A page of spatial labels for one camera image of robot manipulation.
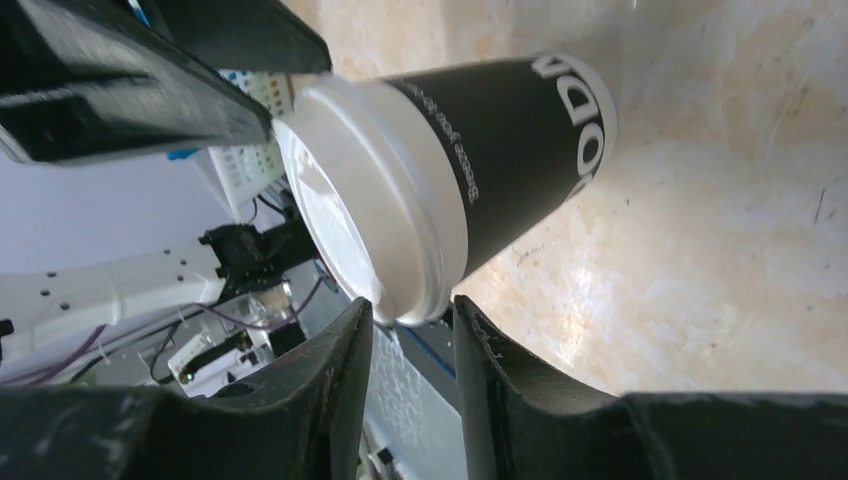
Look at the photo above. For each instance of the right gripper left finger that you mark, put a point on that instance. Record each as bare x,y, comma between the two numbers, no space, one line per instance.
299,417

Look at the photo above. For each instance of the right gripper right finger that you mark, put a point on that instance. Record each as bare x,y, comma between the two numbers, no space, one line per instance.
524,419

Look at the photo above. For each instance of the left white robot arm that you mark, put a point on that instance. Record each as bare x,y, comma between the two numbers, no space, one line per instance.
226,262

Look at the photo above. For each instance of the white plastic basket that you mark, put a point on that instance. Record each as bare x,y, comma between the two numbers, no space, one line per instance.
237,174

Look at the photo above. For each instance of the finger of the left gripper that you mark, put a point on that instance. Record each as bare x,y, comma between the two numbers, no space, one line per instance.
250,35
85,82

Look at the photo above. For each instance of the blue cloth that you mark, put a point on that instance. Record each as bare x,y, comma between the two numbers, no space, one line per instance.
181,154

